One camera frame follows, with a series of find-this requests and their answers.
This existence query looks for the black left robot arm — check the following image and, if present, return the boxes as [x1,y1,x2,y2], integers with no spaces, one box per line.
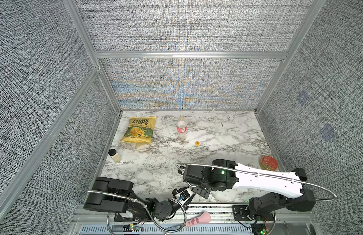
[83,177,196,222]

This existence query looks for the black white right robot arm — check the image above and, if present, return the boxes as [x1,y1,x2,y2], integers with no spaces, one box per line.
[178,159,316,221]

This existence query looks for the clear bottle red label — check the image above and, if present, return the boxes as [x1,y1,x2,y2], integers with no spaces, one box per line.
[177,115,187,141]

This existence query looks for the pink cat paw stick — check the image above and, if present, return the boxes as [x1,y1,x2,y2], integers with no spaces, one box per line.
[163,211,212,235]

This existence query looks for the round gold tin red lid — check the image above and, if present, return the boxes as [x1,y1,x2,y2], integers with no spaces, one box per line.
[260,156,279,171]

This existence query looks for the small jar black lid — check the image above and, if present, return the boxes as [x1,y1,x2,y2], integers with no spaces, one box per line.
[108,148,122,163]

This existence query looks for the yellow green chips bag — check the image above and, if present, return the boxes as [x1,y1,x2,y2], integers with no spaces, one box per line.
[121,117,157,144]

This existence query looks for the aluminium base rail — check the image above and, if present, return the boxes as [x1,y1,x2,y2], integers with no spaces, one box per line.
[67,203,323,235]

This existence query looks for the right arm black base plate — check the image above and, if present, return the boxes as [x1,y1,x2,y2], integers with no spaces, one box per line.
[231,205,274,222]

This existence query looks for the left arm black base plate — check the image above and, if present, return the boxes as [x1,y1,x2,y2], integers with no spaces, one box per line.
[114,211,134,222]

